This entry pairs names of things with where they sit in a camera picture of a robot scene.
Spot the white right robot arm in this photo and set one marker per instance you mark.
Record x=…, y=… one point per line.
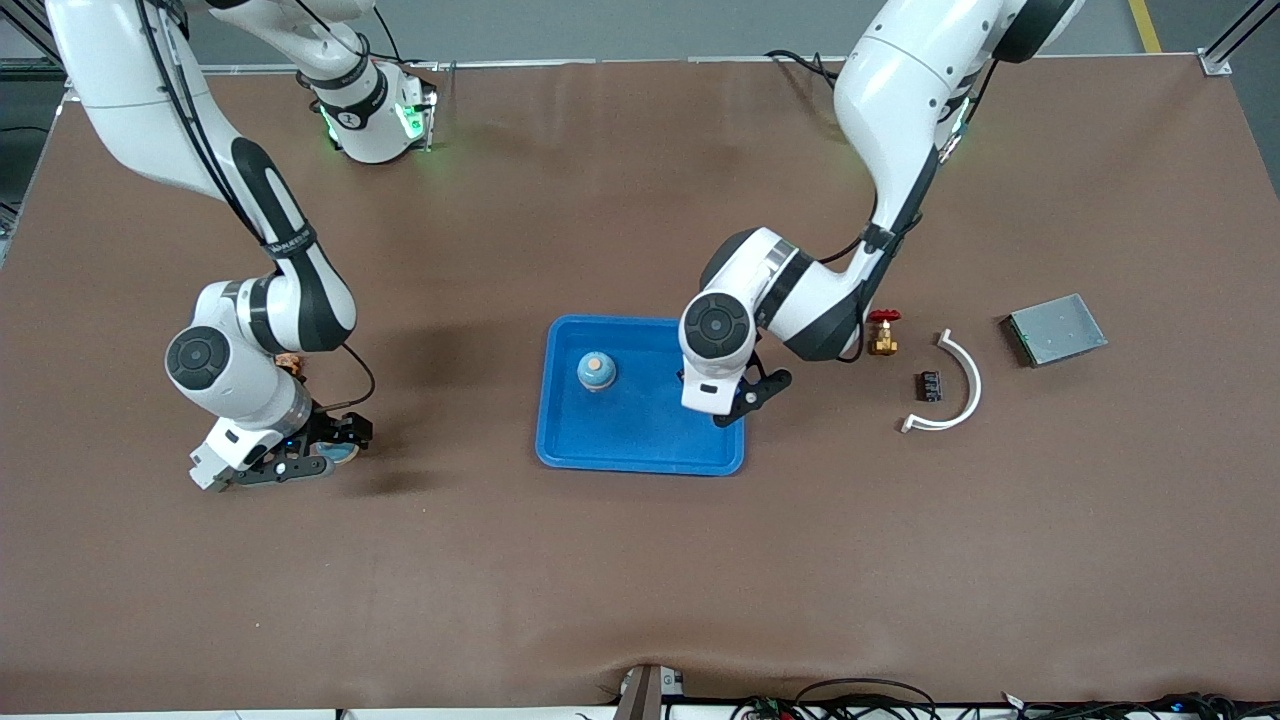
x=130, y=80

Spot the blue service bell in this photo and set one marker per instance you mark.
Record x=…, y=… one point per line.
x=340, y=456
x=596, y=371

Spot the white curved plastic bracket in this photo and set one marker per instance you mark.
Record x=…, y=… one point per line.
x=972, y=385

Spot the aluminium frame post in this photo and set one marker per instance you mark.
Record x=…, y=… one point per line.
x=1215, y=65

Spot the silver metal circuit module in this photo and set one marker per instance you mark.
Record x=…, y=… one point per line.
x=1055, y=330

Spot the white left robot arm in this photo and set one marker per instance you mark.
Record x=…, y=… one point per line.
x=900, y=90

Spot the blue plastic tray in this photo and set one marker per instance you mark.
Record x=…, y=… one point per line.
x=640, y=430

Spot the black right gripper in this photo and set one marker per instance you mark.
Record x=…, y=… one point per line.
x=325, y=427

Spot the aluminium profile bracket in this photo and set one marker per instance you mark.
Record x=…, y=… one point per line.
x=645, y=695

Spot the red yellow emergency stop button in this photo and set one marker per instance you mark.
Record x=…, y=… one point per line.
x=290, y=362

